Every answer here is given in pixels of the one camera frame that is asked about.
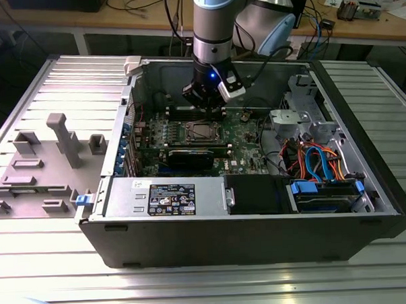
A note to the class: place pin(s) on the green RAM stick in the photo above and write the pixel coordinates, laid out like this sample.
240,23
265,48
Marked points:
27,191

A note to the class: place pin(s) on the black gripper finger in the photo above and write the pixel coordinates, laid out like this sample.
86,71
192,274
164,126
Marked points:
219,105
197,95

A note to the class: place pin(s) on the black graphics card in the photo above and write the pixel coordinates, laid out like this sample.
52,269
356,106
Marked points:
190,159

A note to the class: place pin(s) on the blue plastic clip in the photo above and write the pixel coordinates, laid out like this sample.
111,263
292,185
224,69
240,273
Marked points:
83,201

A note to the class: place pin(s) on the large black box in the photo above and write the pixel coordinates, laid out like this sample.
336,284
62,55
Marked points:
55,3

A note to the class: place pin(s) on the green motherboard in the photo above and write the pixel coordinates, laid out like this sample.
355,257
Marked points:
242,136

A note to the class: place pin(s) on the silver metal drive cage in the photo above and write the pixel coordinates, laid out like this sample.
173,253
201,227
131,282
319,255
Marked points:
286,121

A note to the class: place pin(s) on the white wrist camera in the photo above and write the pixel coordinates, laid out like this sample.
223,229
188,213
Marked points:
232,91

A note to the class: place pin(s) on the beige case latch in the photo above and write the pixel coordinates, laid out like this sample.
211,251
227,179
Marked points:
132,66

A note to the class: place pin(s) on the grey parts rack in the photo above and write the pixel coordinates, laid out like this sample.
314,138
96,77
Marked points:
56,178

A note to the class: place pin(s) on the silver power supply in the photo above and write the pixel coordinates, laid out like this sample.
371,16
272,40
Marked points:
131,199

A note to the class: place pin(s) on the black drive bay box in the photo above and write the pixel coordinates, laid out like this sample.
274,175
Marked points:
255,193

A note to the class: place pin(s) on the black RAM slot bank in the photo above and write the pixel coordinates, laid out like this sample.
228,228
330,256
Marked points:
179,114
219,146

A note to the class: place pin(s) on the wooden desk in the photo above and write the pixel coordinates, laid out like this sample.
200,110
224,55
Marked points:
133,17

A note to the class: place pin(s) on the small black box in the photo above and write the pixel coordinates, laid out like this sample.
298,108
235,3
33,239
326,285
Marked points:
327,23

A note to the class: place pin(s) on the hard disk in blue carrier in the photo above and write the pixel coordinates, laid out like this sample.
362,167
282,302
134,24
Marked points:
326,200

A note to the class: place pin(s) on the black PC case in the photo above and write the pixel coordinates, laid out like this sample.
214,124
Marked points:
227,242

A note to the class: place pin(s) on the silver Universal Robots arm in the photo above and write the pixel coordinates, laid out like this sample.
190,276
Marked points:
214,23

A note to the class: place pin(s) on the copper heat sink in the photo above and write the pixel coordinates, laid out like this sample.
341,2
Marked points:
346,9

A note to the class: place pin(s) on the metal locking lever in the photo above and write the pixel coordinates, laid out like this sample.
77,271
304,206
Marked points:
198,120

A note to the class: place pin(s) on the grey circuit module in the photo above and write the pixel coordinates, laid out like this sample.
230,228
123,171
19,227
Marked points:
368,10

